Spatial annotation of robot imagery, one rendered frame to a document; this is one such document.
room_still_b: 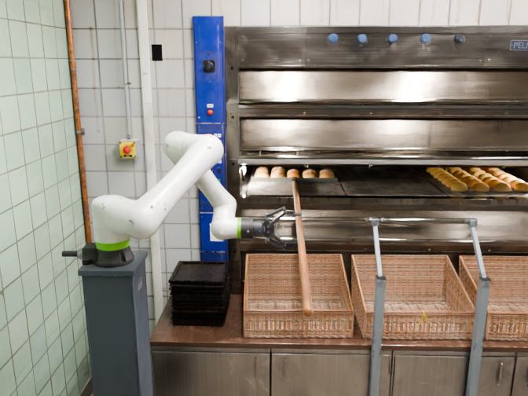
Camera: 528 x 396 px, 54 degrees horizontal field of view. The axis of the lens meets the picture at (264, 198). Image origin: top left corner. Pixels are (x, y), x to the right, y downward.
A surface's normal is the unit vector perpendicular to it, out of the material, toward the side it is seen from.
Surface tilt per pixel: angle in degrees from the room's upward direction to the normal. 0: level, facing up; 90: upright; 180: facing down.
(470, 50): 90
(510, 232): 70
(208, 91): 90
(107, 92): 90
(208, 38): 90
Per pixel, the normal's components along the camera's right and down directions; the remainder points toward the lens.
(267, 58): -0.02, 0.25
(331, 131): -0.03, -0.09
